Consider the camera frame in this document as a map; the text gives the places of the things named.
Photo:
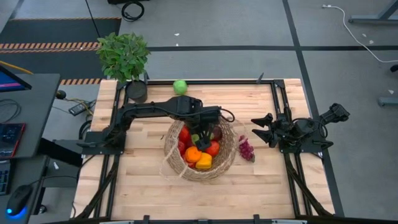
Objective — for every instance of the black hazard striped floor mat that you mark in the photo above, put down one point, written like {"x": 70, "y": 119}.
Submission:
{"x": 46, "y": 31}

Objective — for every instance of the dark red apple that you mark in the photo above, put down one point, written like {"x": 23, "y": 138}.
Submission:
{"x": 217, "y": 133}

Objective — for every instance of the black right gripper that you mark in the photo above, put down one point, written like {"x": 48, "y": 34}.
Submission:
{"x": 278, "y": 132}

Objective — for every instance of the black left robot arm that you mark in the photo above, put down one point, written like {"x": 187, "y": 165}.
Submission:
{"x": 149, "y": 109}

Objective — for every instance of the black computer mouse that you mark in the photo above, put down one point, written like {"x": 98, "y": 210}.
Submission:
{"x": 18, "y": 199}

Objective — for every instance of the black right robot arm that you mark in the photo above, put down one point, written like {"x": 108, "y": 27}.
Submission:
{"x": 337, "y": 112}

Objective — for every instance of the green potted plant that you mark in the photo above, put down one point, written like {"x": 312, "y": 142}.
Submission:
{"x": 124, "y": 56}

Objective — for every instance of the black power adapter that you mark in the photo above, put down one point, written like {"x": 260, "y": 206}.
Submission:
{"x": 79, "y": 108}

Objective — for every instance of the short grey table foot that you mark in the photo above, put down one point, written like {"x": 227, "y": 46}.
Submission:
{"x": 388, "y": 101}

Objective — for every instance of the red tomato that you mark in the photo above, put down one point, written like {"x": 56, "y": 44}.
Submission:
{"x": 214, "y": 149}

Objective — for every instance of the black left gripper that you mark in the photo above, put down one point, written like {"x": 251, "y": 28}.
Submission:
{"x": 206, "y": 116}

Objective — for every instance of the black caster wheel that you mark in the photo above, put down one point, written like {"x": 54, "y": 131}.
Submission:
{"x": 395, "y": 68}

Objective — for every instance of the dark grey desk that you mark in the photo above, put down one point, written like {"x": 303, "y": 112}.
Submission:
{"x": 34, "y": 174}

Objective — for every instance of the green bell pepper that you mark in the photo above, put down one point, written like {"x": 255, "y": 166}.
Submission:
{"x": 180, "y": 87}

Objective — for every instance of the black keyboard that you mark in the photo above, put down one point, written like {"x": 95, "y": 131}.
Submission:
{"x": 3, "y": 182}

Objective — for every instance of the black desk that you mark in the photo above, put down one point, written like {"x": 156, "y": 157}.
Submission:
{"x": 37, "y": 109}

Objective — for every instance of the purple grape bunch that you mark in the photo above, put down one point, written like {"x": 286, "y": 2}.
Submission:
{"x": 246, "y": 151}

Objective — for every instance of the orange fruit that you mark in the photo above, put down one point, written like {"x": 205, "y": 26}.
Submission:
{"x": 193, "y": 154}

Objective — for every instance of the woven wicker basket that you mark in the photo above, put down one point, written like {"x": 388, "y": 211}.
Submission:
{"x": 224, "y": 165}

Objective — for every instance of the yellow bell pepper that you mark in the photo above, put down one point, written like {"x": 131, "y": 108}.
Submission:
{"x": 204, "y": 161}

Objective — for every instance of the black aluminium table frame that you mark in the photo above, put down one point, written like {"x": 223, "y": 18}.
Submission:
{"x": 161, "y": 82}

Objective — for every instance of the green cucumber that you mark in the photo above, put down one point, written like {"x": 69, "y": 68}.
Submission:
{"x": 195, "y": 138}

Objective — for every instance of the computer monitor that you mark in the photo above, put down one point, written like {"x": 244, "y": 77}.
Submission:
{"x": 9, "y": 82}

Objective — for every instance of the red bell pepper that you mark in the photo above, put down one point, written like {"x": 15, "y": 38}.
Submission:
{"x": 184, "y": 135}

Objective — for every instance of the dark tablet red edge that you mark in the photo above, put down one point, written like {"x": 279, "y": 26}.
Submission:
{"x": 11, "y": 140}

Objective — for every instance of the red round fruit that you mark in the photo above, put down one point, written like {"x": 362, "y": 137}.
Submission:
{"x": 181, "y": 148}

